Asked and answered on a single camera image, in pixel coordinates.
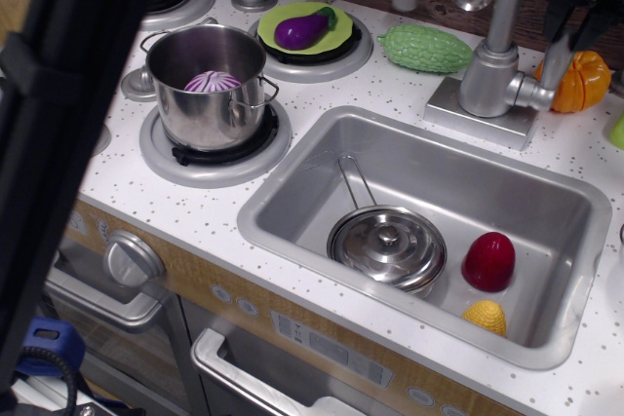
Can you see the silver oven door handle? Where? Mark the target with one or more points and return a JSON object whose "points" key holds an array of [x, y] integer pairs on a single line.
{"points": [[135, 315]]}

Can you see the silver oven dial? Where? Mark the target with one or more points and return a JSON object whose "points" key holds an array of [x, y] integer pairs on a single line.
{"points": [[129, 261]]}

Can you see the steel saucepan with lid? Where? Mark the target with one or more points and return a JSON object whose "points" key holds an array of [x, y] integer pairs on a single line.
{"points": [[389, 244]]}

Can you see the back left stove burner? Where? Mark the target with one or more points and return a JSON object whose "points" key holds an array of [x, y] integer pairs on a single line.
{"points": [[165, 14]]}

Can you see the silver faucet lever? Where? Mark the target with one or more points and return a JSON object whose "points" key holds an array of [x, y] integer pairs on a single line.
{"points": [[539, 93]]}

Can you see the red toy egg shape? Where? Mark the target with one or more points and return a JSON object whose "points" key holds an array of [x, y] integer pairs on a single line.
{"points": [[490, 261]]}

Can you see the green toy bitter melon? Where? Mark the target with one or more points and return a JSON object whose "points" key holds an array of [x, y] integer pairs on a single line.
{"points": [[425, 49]]}

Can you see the blue clamp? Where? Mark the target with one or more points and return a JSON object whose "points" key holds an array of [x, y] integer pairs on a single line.
{"points": [[51, 347]]}

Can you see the front right stove burner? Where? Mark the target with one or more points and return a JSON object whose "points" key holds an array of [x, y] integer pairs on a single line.
{"points": [[187, 168]]}

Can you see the grey stove knob front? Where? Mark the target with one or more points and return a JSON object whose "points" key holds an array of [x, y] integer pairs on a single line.
{"points": [[103, 140]]}

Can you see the silver dishwasher door handle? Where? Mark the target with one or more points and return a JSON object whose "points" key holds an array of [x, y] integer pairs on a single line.
{"points": [[204, 353]]}

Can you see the steel stock pot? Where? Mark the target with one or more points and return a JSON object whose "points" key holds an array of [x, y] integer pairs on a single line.
{"points": [[209, 121]]}

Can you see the light green toy object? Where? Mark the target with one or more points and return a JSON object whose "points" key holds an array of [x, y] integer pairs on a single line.
{"points": [[616, 134]]}

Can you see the silver toy faucet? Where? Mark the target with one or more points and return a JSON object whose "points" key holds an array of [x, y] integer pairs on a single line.
{"points": [[482, 103]]}

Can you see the purple toy eggplant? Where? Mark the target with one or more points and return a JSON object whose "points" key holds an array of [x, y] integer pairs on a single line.
{"points": [[300, 33]]}

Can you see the back right stove burner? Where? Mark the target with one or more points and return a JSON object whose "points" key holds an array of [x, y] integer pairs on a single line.
{"points": [[315, 71]]}

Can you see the green plate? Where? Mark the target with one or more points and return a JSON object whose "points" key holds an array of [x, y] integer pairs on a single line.
{"points": [[332, 41]]}

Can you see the grey stove knob middle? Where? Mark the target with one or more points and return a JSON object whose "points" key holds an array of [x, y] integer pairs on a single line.
{"points": [[137, 86]]}

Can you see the purple white toy onion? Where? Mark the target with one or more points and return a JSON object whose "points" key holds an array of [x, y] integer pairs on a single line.
{"points": [[212, 82]]}

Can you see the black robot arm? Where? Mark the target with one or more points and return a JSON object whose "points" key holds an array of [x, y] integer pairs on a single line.
{"points": [[59, 91]]}

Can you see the silver toy sink basin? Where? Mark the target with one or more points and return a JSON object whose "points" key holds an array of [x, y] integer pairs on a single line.
{"points": [[557, 225]]}

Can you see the orange toy pumpkin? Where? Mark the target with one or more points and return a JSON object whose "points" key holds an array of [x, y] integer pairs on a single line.
{"points": [[584, 85]]}

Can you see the yellow toy corn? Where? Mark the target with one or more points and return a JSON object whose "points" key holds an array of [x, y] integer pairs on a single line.
{"points": [[487, 314]]}

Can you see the stove burner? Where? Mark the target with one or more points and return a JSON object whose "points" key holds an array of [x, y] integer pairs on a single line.
{"points": [[315, 71], [187, 168], [165, 14]]}

